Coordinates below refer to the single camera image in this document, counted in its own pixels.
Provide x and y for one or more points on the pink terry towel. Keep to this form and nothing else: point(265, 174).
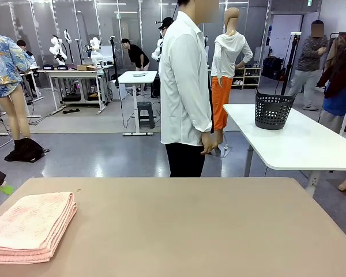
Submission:
point(31, 222)

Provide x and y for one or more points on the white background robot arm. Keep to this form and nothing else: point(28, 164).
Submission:
point(57, 47)
point(95, 47)
point(156, 52)

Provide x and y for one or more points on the person's right forearm white sleeve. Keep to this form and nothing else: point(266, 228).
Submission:
point(203, 124)

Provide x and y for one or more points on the person's right hand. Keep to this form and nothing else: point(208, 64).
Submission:
point(207, 142)

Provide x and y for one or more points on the mannequin with tan cap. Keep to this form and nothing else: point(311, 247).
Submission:
point(17, 109)

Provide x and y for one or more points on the black floor blocks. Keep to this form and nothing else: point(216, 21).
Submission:
point(71, 110)

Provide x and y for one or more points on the black box under desk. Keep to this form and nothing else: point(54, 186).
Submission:
point(72, 98)
point(93, 97)

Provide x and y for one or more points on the blue floral shirt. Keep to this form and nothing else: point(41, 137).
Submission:
point(3, 63)

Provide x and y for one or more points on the black cap white lettering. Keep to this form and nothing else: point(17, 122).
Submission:
point(47, 67)
point(62, 67)

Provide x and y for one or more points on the long white robot desk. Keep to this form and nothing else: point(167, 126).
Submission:
point(75, 73)

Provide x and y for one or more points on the dark haired person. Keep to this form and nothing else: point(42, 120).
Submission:
point(24, 46)

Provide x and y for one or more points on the flat cardboard box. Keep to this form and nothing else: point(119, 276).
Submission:
point(85, 67)

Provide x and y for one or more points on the grey step stool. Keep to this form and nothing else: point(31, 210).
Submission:
point(145, 114)

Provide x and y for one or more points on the black tripod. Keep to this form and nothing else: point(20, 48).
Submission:
point(113, 57)

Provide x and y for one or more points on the white standing desk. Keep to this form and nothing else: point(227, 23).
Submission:
point(137, 78)

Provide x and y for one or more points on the small white cloth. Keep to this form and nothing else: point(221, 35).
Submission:
point(138, 74)

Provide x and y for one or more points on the person in black shirt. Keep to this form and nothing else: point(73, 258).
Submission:
point(138, 56)

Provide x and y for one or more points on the person in white shirt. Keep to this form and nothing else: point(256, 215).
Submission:
point(181, 86)

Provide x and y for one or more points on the person with black cap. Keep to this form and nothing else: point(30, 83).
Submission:
point(165, 21)

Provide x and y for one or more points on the orange trousers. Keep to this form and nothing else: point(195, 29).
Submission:
point(219, 101)

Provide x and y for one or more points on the white sneakers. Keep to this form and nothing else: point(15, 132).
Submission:
point(237, 82)

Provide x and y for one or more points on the white hoodie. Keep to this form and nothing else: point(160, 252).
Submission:
point(230, 54)

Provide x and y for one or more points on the wooden shoe shelf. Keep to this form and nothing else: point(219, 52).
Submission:
point(248, 78)

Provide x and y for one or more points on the beige bald mannequin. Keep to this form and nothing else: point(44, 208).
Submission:
point(232, 17)

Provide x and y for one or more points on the dark perforated plastic basket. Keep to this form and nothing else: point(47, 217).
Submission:
point(274, 112)

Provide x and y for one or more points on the black equipment case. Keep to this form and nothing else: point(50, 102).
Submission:
point(272, 67)

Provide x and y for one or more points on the black light stand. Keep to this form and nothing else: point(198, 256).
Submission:
point(289, 57)

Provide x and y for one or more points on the white door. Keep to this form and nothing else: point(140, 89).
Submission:
point(285, 34)

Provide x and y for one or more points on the person in striped grey sweater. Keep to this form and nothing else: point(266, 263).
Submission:
point(310, 54)

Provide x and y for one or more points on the blue garment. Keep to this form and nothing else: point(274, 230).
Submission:
point(338, 101)

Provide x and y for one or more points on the beige coat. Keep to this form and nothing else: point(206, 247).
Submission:
point(332, 52)

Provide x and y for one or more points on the dark brown jacket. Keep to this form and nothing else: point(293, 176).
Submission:
point(343, 66)

